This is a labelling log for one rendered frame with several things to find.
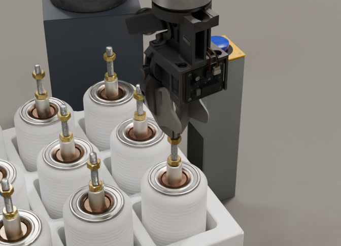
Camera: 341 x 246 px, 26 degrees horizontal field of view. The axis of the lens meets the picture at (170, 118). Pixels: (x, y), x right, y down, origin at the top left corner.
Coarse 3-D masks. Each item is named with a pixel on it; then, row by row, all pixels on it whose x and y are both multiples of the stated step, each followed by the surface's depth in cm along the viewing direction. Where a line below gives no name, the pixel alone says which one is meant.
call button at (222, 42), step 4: (212, 36) 122; (216, 36) 122; (220, 36) 122; (212, 40) 121; (216, 40) 121; (220, 40) 121; (224, 40) 121; (216, 44) 120; (220, 44) 120; (224, 44) 120; (228, 44) 120; (224, 48) 120
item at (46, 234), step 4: (32, 212) 100; (40, 216) 100; (44, 220) 99; (44, 224) 98; (48, 224) 99; (44, 228) 98; (48, 228) 98; (44, 232) 97; (48, 232) 98; (40, 236) 97; (44, 236) 97; (48, 236) 97; (40, 240) 96; (44, 240) 96; (48, 240) 97; (32, 244) 95; (36, 244) 96; (40, 244) 96; (44, 244) 96; (48, 244) 97; (52, 244) 100
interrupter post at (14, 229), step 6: (18, 216) 95; (6, 222) 95; (12, 222) 95; (18, 222) 96; (6, 228) 96; (12, 228) 96; (18, 228) 96; (6, 234) 97; (12, 234) 96; (18, 234) 97
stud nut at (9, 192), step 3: (9, 183) 94; (0, 186) 93; (12, 186) 93; (0, 189) 93; (9, 189) 93; (12, 189) 93; (0, 192) 92; (3, 192) 92; (6, 192) 92; (9, 192) 92; (12, 192) 93; (3, 195) 92; (6, 195) 92; (9, 195) 93
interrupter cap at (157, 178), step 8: (152, 168) 107; (160, 168) 107; (184, 168) 107; (192, 168) 107; (152, 176) 106; (160, 176) 106; (184, 176) 106; (192, 176) 106; (152, 184) 104; (160, 184) 104; (168, 184) 105; (176, 184) 105; (184, 184) 104; (192, 184) 104; (160, 192) 103; (168, 192) 103; (176, 192) 103; (184, 192) 103
